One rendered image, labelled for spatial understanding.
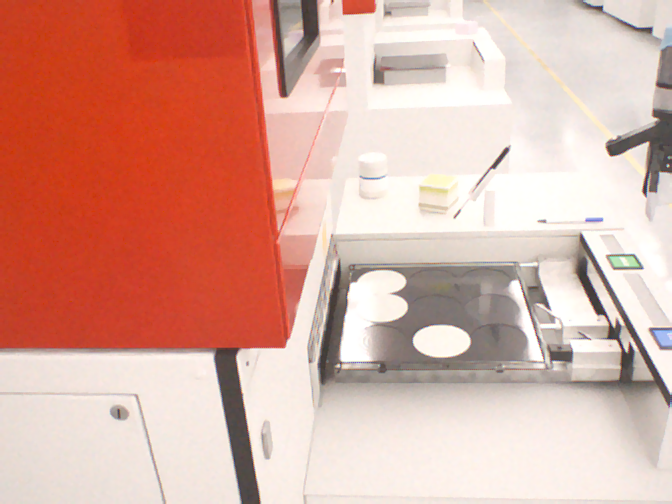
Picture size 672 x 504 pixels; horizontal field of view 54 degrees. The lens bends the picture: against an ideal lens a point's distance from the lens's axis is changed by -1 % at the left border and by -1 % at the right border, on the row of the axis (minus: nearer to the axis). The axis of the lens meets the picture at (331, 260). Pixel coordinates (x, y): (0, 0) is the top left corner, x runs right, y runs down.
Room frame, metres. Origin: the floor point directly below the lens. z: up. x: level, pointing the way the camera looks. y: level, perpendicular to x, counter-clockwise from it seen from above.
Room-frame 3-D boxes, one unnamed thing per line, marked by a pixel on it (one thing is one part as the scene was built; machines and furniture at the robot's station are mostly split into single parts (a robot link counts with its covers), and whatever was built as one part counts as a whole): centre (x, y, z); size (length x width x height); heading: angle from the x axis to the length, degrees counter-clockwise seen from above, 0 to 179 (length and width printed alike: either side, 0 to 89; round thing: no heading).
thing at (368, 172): (1.56, -0.12, 1.01); 0.07 x 0.07 x 0.10
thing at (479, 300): (1.10, -0.19, 0.90); 0.34 x 0.34 x 0.01; 83
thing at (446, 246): (1.47, -0.34, 0.89); 0.62 x 0.35 x 0.14; 83
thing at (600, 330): (1.01, -0.45, 0.89); 0.08 x 0.03 x 0.03; 83
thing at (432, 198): (1.44, -0.26, 1.00); 0.07 x 0.07 x 0.07; 58
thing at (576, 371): (1.08, -0.46, 0.87); 0.36 x 0.08 x 0.03; 173
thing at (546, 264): (1.25, -0.48, 0.89); 0.08 x 0.03 x 0.03; 83
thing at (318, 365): (1.11, 0.02, 0.89); 0.44 x 0.02 x 0.10; 173
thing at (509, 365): (0.92, -0.17, 0.90); 0.37 x 0.01 x 0.01; 83
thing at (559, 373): (0.97, -0.24, 0.84); 0.50 x 0.02 x 0.03; 83
